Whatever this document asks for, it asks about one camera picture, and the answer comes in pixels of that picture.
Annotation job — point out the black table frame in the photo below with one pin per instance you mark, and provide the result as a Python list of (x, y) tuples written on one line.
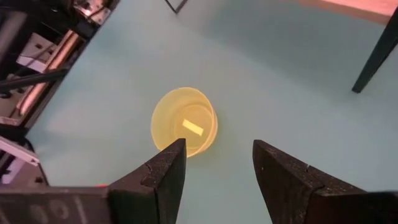
[(77, 53)]

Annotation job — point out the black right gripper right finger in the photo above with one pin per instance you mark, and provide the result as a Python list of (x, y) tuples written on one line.
[(289, 193)]

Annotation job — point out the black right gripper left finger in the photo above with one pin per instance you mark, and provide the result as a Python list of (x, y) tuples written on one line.
[(155, 193)]

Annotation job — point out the small green bowl with label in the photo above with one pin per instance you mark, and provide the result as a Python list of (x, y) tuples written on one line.
[(172, 109)]

